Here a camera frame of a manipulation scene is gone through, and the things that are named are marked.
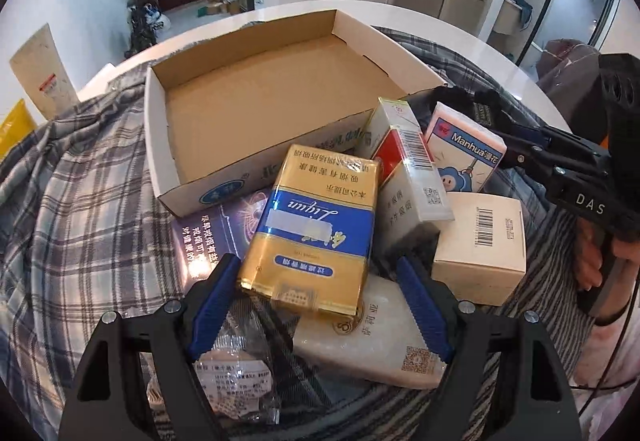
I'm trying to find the person's right forearm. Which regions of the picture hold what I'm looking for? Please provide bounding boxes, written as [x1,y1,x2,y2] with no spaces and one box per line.
[570,293,640,392]

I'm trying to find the person's right hand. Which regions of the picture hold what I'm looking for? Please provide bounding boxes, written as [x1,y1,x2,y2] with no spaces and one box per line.
[575,220,606,294]

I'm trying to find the cardboard boxes on floor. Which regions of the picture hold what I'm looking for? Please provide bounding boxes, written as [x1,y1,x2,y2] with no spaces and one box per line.
[197,0,243,17]

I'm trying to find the purple cigarette carton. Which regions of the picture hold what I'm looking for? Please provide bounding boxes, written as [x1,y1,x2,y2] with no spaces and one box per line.
[170,191,281,282]

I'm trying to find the black bicycle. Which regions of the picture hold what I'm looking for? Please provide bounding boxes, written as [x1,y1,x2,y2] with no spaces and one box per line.
[105,0,173,57]

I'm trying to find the brown cloth on chair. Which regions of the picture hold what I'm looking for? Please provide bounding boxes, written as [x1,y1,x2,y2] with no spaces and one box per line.
[537,38,601,92]

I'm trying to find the yellow plastic bag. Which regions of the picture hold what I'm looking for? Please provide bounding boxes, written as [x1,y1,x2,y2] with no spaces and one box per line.
[0,98,38,159]

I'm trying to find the cardboard box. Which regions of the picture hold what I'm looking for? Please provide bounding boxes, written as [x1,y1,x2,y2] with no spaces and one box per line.
[144,9,451,217]

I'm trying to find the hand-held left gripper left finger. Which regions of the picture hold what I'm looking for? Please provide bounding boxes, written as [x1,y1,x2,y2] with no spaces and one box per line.
[59,252,243,441]

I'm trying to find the red and white cigarette carton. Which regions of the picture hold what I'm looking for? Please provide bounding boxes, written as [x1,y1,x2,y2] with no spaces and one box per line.
[360,96,456,277]

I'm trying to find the blue plaid cloth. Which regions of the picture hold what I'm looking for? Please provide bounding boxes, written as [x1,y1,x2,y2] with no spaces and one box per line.
[0,28,596,441]

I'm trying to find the clear wrapped snack packet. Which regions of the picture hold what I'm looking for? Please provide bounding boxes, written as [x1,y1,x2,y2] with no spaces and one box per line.
[192,341,281,427]

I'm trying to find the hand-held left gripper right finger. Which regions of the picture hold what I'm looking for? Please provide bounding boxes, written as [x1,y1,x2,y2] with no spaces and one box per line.
[395,255,583,441]

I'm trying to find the pink tissue pack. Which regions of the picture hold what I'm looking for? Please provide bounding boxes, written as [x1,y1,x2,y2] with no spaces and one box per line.
[424,102,508,194]

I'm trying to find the gold and blue cigarette carton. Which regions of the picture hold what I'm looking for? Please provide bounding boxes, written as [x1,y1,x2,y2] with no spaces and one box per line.
[236,144,383,322]

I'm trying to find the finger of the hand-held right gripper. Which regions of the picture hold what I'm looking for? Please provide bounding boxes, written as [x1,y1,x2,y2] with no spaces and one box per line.
[499,140,597,178]
[509,119,609,160]

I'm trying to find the white plastic bag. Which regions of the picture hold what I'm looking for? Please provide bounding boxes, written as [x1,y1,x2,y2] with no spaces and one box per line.
[145,6,173,29]

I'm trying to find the small white box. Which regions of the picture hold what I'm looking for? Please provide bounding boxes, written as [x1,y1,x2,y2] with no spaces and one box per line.
[431,192,528,307]

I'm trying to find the white tissue pack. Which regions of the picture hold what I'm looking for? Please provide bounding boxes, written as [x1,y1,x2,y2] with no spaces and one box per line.
[292,273,448,389]

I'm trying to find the black cable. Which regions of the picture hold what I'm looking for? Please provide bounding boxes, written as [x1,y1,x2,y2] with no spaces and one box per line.
[570,301,638,422]

